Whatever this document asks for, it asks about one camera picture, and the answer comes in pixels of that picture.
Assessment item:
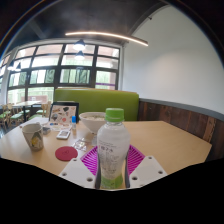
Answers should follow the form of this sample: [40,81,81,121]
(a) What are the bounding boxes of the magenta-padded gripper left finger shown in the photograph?
[58,145,102,190]

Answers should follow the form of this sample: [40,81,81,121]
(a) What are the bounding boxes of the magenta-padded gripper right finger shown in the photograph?
[124,144,168,190]

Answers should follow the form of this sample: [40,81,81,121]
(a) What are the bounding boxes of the clear green-capped drink bottle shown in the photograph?
[96,107,132,190]

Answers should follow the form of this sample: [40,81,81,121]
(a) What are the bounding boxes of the flat round red coaster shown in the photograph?
[54,145,79,162]

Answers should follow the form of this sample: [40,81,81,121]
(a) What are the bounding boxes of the clear plastic wrapper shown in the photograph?
[72,138,88,152]

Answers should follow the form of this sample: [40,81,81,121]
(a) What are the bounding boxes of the small white handheld device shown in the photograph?
[55,129,72,140]

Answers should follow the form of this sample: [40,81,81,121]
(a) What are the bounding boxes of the colourful printed paper sheet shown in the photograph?
[49,121,73,132]

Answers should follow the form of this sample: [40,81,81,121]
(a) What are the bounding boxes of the small blue-capped bottle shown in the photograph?
[71,115,78,131]

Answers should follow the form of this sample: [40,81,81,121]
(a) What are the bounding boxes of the white ceramic bowl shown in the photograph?
[78,111,107,135]

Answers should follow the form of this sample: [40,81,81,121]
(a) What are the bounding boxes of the beige patterned ceramic mug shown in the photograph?
[21,122,45,152]

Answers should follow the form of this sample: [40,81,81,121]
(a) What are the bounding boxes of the black-framed picture card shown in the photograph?
[48,101,80,125]

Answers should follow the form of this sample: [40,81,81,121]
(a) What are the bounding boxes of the white paper sheet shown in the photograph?
[19,116,51,129]

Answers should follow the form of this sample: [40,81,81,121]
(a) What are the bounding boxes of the wooden chairs with green seats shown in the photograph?
[0,101,53,129]

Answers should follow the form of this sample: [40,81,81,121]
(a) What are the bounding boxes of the light wooden dining table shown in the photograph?
[12,100,43,109]

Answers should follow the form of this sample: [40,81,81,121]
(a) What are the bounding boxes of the large black-framed window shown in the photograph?
[0,42,121,105]

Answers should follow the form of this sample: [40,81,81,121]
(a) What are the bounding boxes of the black pendant lamps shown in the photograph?
[6,39,87,72]

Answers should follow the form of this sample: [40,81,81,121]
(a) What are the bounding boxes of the long curved ceiling light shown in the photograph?
[64,31,149,47]

